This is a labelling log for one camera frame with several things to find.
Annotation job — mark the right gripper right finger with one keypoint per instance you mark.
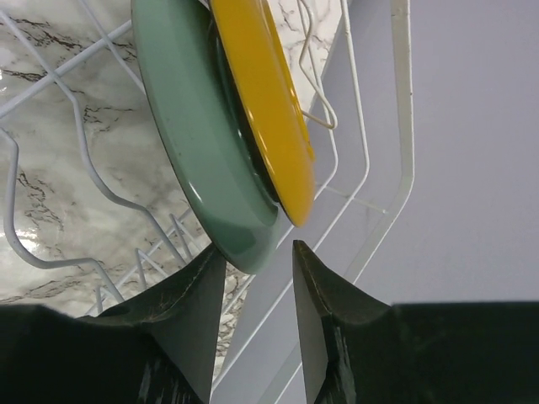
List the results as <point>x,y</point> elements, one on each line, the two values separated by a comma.
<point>357,349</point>

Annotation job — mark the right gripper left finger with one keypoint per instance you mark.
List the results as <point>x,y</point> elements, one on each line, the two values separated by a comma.
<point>156,347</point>

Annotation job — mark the plain yellow plate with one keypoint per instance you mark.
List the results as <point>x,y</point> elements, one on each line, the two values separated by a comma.
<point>260,71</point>

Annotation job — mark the teal plate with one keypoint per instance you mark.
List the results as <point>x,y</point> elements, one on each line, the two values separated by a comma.
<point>209,146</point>

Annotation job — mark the white wire dish rack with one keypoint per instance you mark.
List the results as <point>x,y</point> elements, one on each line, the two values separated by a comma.
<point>92,186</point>

